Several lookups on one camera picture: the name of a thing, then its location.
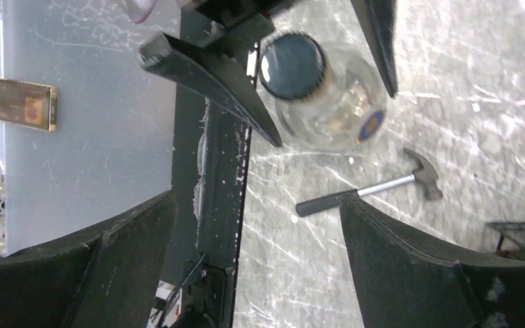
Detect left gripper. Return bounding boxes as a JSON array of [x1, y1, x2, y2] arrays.
[[137, 1, 297, 148]]

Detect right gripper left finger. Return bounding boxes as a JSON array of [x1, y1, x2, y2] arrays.
[[0, 191, 178, 327]]

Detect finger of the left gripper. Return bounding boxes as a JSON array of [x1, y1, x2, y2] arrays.
[[351, 0, 398, 98]]

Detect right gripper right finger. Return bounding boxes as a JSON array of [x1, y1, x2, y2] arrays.
[[339, 196, 525, 327]]

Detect clear bottle white label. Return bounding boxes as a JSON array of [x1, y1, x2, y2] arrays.
[[259, 32, 388, 152]]

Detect small grey hammer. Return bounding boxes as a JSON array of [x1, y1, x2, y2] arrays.
[[295, 148, 444, 217]]

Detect gold brown box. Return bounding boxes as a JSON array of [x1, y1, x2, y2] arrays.
[[0, 79, 58, 132]]

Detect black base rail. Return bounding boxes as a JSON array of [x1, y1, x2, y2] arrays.
[[153, 9, 256, 328]]

